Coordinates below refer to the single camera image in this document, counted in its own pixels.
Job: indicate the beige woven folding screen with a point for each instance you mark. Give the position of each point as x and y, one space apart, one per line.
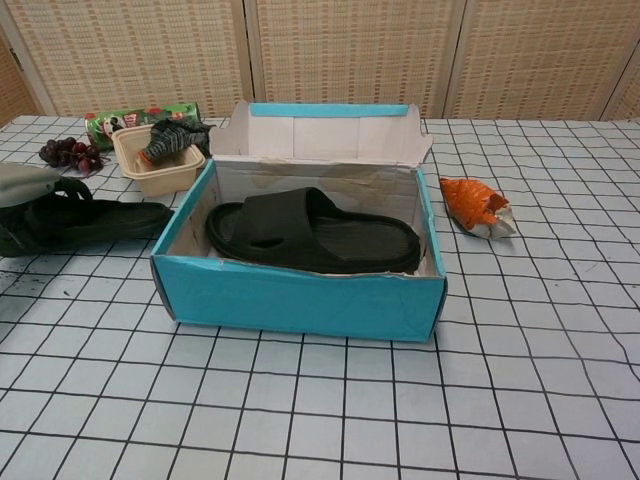
350 50

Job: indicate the blue checkered tablecloth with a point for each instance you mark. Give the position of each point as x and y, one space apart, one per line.
350 400

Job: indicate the crumpled orange snack bag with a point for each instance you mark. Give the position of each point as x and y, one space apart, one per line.
467 202

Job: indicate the open blue cardboard shoe box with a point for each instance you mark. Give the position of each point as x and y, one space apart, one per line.
300 305

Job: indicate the black rubber slipper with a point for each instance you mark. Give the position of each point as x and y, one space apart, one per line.
300 220
115 217

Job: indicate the grey striped knit glove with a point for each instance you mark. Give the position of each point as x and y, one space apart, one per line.
167 140

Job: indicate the green chips can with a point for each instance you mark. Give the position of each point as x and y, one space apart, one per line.
125 120

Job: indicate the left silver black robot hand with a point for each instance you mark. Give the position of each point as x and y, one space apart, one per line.
25 187

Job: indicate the dark red grape bunch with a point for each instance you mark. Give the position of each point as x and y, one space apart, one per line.
60 150

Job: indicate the beige food tray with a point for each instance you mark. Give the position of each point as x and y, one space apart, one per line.
165 177

